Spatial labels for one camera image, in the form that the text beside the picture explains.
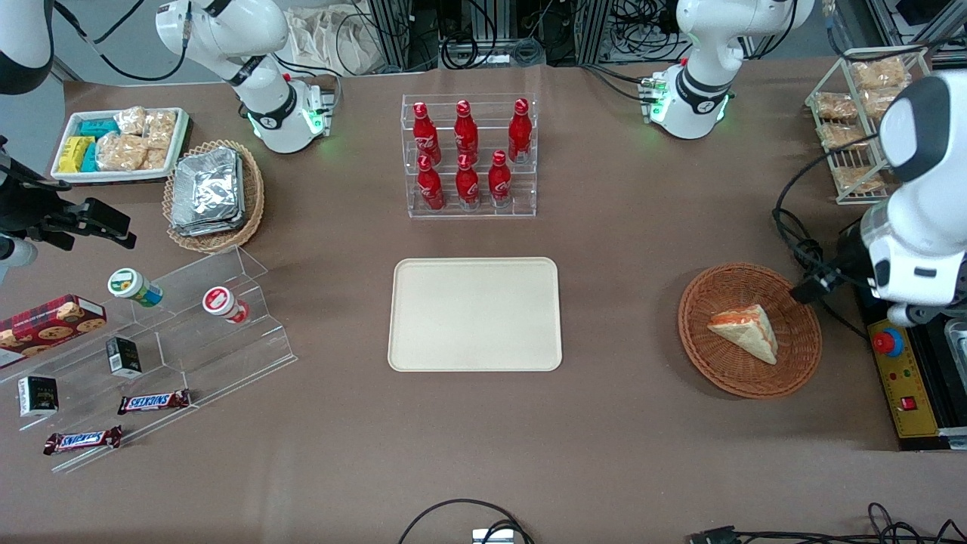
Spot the triangle sandwich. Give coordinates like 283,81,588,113
707,304,779,366

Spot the black looped cable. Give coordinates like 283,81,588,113
398,499,533,544

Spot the red tartan cookie box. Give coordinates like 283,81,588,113
0,294,107,357

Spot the black tangled cable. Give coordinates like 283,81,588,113
737,502,967,544

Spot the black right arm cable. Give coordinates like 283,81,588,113
53,0,190,82

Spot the yellow snack packet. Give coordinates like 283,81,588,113
58,136,95,173

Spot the clear acrylic bottle rack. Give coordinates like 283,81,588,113
401,93,538,220

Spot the aluminium frame post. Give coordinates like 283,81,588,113
366,0,414,73

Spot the black power cable with plug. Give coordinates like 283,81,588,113
772,204,870,341

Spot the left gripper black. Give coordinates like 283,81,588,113
790,225,872,305

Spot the white wire rack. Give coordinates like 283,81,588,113
805,45,934,206

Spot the small steel food pan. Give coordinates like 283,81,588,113
944,319,967,379

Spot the brown snickers bar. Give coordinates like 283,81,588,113
43,425,123,456
117,389,192,416

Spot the green lid cup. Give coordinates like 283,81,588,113
107,268,164,308

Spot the red cola bottle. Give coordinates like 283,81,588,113
508,98,533,163
488,150,513,207
412,101,443,165
453,100,480,163
417,155,445,211
455,153,481,209

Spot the white rectangular snack tray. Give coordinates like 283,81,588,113
51,107,190,184

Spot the small black box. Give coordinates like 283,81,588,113
17,376,60,418
105,336,143,379

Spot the light tan wicker basket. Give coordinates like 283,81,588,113
162,139,266,254

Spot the beige cloth bag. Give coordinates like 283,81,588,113
286,6,378,76

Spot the brown wicker basket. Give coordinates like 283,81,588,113
678,262,823,400

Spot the silver foil pouch stack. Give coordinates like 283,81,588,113
171,147,246,237

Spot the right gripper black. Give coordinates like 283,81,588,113
0,169,139,252

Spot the clear fried snack bag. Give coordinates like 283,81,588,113
861,87,898,120
833,166,888,193
817,122,870,150
850,57,911,91
814,92,858,120

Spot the red lid cup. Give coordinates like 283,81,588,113
202,286,251,325

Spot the clear acrylic stepped stand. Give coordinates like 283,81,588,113
0,246,298,474

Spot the black appliance yellow panel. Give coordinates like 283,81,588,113
854,287,967,452

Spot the beige plastic tray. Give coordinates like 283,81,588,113
388,257,564,373

